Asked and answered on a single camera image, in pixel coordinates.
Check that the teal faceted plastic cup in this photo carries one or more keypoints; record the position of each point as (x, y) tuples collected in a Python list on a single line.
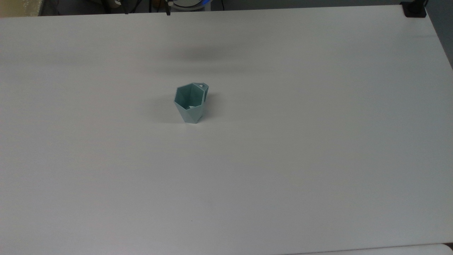
[(191, 106)]

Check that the wooden panel board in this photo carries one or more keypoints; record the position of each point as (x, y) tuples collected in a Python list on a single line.
[(19, 7)]

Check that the black corner clamp mount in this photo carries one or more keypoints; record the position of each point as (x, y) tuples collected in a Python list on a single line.
[(414, 10)]

